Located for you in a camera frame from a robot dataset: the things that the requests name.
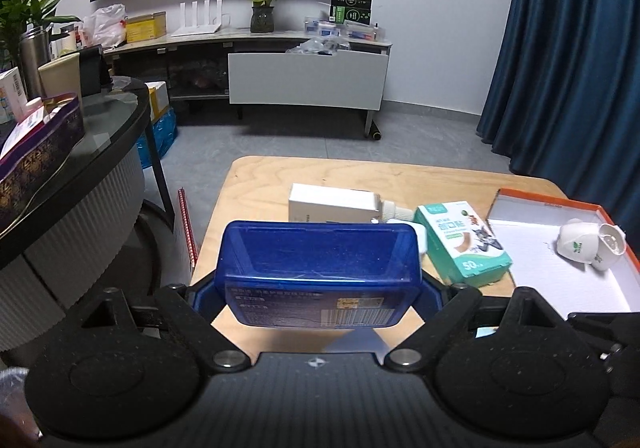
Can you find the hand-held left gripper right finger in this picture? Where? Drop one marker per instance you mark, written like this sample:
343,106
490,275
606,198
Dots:
431,295

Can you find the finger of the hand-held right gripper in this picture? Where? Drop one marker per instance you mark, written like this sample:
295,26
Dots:
595,328

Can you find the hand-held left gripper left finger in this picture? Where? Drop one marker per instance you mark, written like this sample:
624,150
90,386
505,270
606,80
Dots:
202,299

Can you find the orange white box tray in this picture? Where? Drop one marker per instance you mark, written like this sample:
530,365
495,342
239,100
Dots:
540,268

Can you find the blue plastic box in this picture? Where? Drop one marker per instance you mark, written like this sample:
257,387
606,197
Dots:
320,268

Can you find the white cube adapter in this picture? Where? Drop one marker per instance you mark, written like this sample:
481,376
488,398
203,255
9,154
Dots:
420,238

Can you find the green white carton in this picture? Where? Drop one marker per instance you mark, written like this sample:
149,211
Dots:
462,243

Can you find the white lamp cup green logo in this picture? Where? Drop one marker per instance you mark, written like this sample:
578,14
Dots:
576,240

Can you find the clear glass light bulb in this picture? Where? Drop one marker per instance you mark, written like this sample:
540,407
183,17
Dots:
397,212

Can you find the blue plastic bag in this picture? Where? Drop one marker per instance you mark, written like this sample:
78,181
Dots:
160,137

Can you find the black roll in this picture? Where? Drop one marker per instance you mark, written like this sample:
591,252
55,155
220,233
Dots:
376,130

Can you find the black round table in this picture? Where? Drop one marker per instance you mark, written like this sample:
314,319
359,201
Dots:
100,137

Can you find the white yellow cardboard box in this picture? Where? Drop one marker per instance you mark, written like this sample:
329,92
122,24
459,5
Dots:
157,100

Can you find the purple patterned box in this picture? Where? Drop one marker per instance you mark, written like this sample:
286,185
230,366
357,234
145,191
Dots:
35,152

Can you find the grey television cabinet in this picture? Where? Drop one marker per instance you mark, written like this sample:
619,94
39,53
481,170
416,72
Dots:
200,62

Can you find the white cabinet drawer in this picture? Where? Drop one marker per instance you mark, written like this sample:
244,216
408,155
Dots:
305,80

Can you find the beige cup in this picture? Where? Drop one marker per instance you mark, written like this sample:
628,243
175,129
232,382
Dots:
60,75

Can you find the clear plastic bags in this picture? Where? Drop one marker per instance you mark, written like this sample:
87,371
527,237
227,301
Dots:
317,46

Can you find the white router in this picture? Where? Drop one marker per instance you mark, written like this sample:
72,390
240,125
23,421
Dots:
197,25

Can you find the blue curtain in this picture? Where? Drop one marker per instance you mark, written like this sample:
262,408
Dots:
570,52

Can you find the clear plastic organizer box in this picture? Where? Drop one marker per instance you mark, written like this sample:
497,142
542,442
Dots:
350,30

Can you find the white orange carton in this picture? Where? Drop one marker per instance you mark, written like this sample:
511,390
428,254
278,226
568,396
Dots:
11,95

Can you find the white plastic bag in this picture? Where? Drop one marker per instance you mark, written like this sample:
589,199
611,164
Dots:
102,25

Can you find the steel thermos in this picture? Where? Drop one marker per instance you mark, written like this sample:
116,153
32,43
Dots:
35,57

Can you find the green black box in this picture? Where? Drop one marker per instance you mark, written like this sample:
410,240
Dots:
350,8

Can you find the leafy green plant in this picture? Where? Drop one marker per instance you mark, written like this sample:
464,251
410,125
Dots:
30,10

